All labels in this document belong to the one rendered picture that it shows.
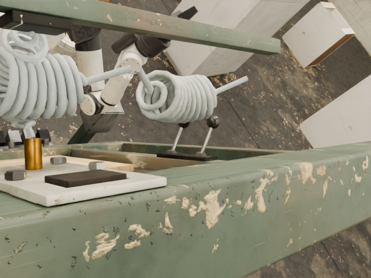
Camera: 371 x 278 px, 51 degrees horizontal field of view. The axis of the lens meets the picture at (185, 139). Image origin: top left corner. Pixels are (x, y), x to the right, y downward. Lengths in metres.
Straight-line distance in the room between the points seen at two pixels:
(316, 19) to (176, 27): 5.54
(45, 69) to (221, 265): 0.24
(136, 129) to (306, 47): 3.51
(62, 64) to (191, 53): 3.31
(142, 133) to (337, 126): 2.40
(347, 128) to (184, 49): 2.04
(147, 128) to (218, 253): 2.84
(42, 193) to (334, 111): 4.47
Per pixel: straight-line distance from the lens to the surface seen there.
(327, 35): 5.88
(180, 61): 3.76
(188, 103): 0.49
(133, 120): 3.14
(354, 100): 4.58
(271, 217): 0.41
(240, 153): 1.24
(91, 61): 1.42
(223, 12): 3.46
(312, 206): 0.48
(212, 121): 1.07
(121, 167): 1.14
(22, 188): 0.30
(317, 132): 4.78
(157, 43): 1.23
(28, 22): 0.34
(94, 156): 1.45
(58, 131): 2.78
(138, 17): 0.39
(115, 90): 1.37
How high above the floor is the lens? 2.17
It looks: 40 degrees down
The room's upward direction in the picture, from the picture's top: 48 degrees clockwise
